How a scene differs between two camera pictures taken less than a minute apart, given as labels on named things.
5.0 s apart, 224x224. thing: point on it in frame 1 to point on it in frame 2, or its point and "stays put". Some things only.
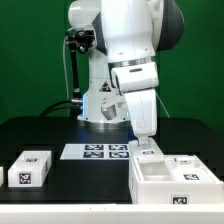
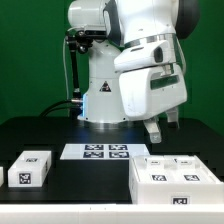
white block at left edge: (1, 176) stays put
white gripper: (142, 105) to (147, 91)
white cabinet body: (178, 180) stays put
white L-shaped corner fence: (110, 213) stays put
